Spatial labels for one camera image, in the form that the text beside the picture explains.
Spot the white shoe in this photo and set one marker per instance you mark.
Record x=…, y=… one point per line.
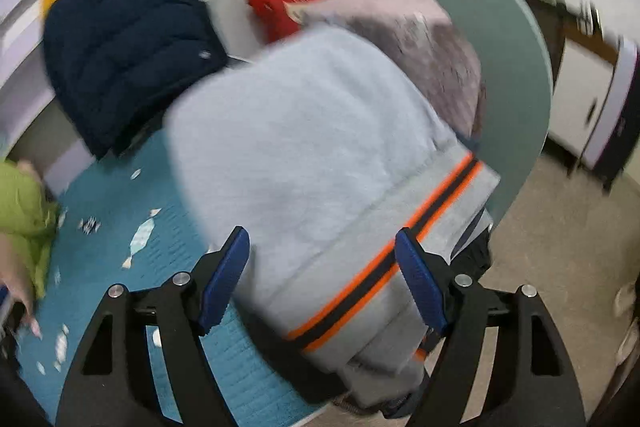
x=627, y=299

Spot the yellow and navy puffer jacket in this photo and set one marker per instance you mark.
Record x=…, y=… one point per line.
x=130, y=47

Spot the green quilt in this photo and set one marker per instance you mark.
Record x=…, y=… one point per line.
x=20, y=202

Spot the grey zip jacket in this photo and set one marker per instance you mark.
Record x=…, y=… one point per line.
x=310, y=147

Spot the person's left hand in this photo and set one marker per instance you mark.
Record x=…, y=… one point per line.
x=15, y=272

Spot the pink patterned covered stool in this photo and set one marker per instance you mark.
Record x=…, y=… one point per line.
x=425, y=47

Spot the red bag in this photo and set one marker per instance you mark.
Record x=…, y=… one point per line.
x=280, y=7

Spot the teal bed frame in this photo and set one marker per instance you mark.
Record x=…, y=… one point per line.
x=500, y=57

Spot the white cabinet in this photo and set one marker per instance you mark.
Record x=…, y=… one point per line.
x=580, y=92

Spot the teal patterned bed sheet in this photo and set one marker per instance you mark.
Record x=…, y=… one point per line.
x=175, y=232

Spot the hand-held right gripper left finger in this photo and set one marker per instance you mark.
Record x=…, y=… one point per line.
x=225, y=282

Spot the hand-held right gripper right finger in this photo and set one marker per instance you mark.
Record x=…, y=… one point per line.
x=420, y=287

